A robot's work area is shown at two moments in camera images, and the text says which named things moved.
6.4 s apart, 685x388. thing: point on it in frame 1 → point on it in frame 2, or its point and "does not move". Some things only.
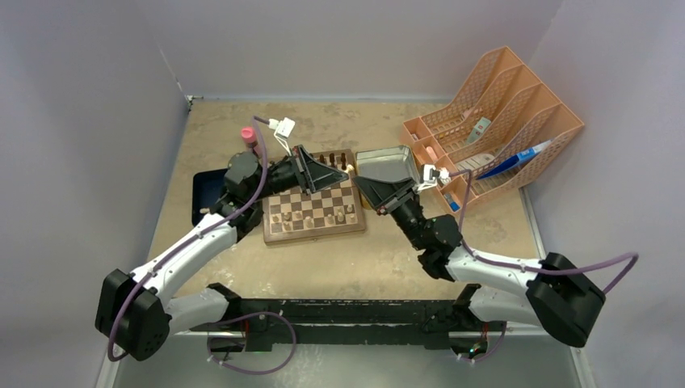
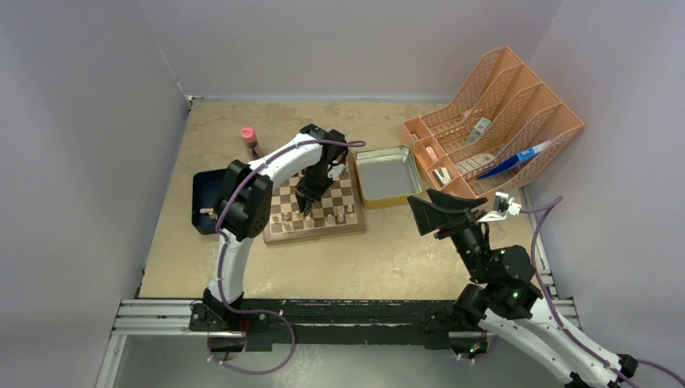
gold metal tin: (389, 164) does not move
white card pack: (479, 130) does not move
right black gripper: (386, 196) → (429, 217)
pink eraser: (432, 153) does not move
